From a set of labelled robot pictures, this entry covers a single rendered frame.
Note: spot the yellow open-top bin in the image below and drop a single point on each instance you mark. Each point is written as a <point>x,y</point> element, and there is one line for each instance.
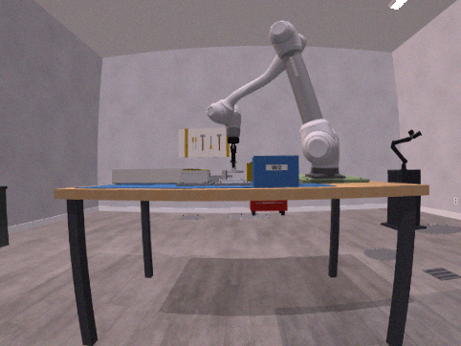
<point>249,172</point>

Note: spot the blue box with label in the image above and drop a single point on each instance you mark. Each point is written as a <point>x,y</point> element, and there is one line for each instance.
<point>271,171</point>

